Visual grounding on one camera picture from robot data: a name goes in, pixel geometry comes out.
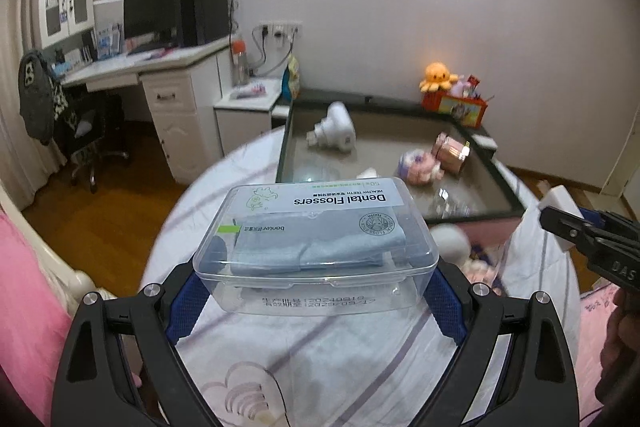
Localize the pink pig doll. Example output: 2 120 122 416
460 258 503 296

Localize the rose gold metal jar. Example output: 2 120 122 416
431 132 471 176

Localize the clear dental flosser box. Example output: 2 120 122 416
192 178 438 317

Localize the white plug night light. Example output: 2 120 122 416
306 102 356 153

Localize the pink white block toy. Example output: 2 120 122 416
357 168 378 179

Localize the person right hand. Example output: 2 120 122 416
596 288 639 405

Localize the pink bedding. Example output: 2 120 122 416
1 215 72 426

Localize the striped white tablecloth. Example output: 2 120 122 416
141 127 580 426

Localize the white round robot figurine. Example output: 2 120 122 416
430 223 472 267

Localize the red storage box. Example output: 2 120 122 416
421 91 488 129

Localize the beige curtain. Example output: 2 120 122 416
0 0 66 212

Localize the orange octopus plush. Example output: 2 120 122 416
419 62 460 93

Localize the black office chair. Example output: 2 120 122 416
53 91 131 194

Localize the white desk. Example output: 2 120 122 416
60 34 302 186

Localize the pink black tray box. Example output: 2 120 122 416
275 98 527 253

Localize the black white tv cabinet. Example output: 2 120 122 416
281 90 497 158

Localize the red capped bottle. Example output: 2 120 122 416
231 39 250 86

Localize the snack bag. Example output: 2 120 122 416
281 54 300 102

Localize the black monitor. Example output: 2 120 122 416
124 0 178 54

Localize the white power strip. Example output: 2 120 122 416
258 20 303 37

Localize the black computer tower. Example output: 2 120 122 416
178 0 231 48

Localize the white wall cabinet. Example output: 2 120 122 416
34 0 94 48

